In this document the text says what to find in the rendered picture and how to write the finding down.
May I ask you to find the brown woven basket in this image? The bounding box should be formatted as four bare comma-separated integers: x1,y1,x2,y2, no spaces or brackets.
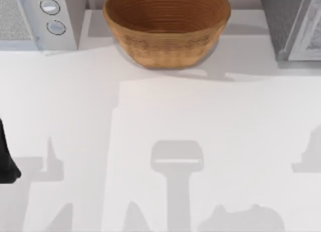
102,0,232,70

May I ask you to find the pale microwave oven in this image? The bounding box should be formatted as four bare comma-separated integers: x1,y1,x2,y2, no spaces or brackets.
0,0,89,54

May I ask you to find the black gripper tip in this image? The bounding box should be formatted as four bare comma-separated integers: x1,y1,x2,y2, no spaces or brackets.
0,118,22,185

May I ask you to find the microwave knob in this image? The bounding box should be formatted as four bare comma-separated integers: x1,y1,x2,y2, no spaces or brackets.
46,20,67,36
39,0,61,16

